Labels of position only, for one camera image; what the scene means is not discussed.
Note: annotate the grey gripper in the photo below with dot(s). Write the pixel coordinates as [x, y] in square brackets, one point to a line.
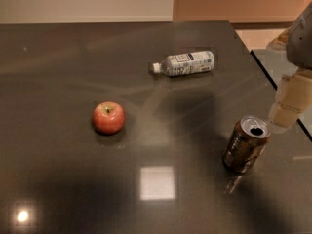
[300, 44]

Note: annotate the orange brown soda can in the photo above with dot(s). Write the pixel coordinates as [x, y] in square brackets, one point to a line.
[248, 139]

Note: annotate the red apple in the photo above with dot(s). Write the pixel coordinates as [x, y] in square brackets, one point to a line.
[109, 118]

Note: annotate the clear plastic water bottle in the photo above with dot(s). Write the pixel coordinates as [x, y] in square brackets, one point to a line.
[184, 64]

